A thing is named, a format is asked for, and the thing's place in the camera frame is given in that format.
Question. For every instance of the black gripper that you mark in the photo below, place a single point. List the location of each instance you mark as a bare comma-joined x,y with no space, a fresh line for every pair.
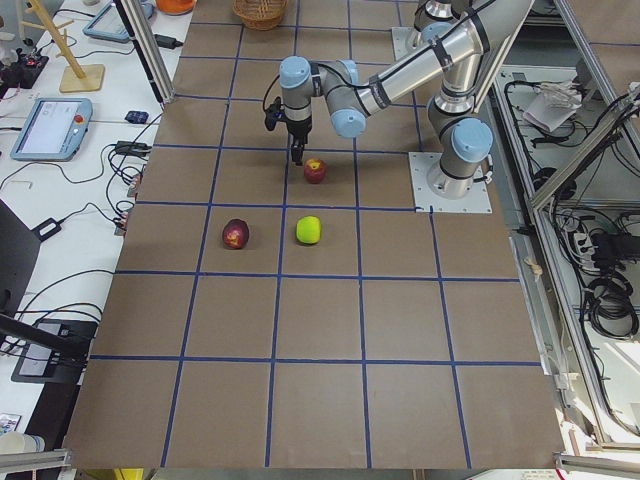
298,131

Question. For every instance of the red yellow apple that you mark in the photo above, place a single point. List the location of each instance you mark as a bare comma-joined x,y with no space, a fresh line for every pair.
315,170

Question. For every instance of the green apple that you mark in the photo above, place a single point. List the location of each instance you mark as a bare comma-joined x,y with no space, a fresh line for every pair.
308,230

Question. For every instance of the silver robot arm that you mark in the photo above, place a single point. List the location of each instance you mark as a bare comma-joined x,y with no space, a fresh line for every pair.
433,16
464,54

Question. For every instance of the woven wicker basket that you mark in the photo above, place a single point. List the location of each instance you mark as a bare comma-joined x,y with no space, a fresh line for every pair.
260,15

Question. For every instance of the dark red apple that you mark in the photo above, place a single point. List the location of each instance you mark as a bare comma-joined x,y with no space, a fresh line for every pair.
235,234

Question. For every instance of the small blue device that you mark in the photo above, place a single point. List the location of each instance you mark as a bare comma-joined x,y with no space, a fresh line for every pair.
136,117

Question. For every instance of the black power adapter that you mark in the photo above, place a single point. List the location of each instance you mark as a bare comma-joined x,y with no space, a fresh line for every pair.
167,42

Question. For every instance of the orange bucket with lid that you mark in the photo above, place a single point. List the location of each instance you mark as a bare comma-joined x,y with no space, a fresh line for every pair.
175,7

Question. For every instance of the far blue teach pendant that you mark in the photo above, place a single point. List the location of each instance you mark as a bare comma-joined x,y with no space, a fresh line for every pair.
107,25

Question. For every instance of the blue teach pendant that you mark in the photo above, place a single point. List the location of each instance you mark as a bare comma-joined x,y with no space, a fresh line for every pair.
54,130
107,25

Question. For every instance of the near blue teach pendant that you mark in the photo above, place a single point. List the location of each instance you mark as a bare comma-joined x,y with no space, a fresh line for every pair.
54,130

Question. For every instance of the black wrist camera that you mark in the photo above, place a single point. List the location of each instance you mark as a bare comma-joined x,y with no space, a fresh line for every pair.
273,114

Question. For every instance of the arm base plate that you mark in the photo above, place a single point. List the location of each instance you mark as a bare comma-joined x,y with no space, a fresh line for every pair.
405,41
434,192

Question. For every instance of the aluminium frame post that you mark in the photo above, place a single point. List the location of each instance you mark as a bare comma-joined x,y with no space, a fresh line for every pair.
145,45

